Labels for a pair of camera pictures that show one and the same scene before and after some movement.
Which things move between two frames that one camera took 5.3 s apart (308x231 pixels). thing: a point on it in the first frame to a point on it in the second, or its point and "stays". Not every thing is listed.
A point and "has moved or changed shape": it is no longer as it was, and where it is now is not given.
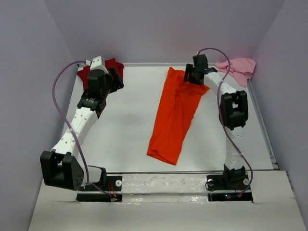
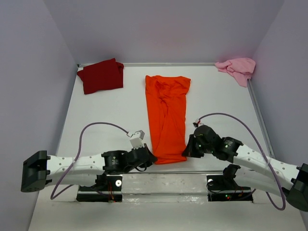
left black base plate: [112, 183] stays
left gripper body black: [109, 83] to [145, 164]
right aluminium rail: [263, 126] stays
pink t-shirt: [241, 69] stays
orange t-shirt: [179, 102] has moved or changed shape
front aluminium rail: [134, 172] stays
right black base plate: [228, 183] stays
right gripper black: [188, 70] to [190, 150]
